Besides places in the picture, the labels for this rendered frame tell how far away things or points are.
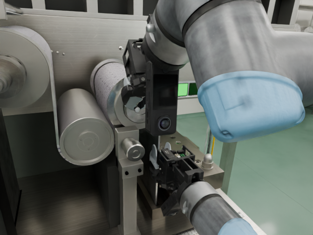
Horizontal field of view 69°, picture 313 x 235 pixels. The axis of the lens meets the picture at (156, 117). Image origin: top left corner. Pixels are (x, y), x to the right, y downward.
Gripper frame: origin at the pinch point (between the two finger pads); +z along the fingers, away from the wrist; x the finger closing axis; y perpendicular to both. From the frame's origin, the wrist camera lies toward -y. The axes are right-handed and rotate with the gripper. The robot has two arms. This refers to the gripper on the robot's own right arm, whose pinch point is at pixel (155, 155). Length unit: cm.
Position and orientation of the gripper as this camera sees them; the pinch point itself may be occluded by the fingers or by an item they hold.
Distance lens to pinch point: 64.5
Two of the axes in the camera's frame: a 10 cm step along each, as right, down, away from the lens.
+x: -9.2, 1.1, -3.8
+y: 0.4, -9.3, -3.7
